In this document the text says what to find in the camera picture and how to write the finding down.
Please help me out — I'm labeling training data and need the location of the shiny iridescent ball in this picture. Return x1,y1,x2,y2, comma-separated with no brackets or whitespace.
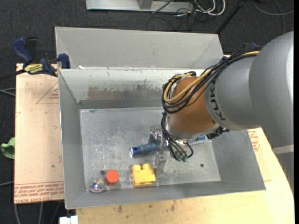
88,178,107,194

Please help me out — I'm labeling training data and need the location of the orange hexagonal block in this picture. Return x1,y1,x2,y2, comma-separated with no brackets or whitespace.
104,169,121,187

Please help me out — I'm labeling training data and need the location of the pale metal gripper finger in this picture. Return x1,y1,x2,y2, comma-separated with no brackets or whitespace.
149,128,164,146
155,153,167,175

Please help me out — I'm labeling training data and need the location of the grey metal bin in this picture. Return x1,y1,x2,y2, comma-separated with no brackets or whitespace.
55,26,267,210

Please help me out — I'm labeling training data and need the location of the blue-grey tool handle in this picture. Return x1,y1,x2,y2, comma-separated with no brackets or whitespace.
130,141,169,158

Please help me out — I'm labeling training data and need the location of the yellow toy brick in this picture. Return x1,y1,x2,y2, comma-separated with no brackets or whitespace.
131,163,157,187

